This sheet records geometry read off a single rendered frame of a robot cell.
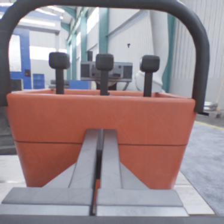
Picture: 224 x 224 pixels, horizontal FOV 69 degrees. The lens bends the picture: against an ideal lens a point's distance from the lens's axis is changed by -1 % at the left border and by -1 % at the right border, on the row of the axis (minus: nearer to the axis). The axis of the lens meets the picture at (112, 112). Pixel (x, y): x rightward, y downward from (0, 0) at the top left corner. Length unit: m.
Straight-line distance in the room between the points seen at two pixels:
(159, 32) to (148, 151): 0.49
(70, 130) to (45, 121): 0.02
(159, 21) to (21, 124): 0.53
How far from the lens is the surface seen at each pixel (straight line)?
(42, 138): 0.17
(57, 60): 0.21
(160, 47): 0.61
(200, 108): 0.17
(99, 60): 0.20
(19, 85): 1.36
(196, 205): 0.24
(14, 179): 0.28
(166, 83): 9.45
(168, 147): 0.18
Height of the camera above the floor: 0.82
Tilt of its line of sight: 10 degrees down
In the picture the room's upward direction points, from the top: 2 degrees clockwise
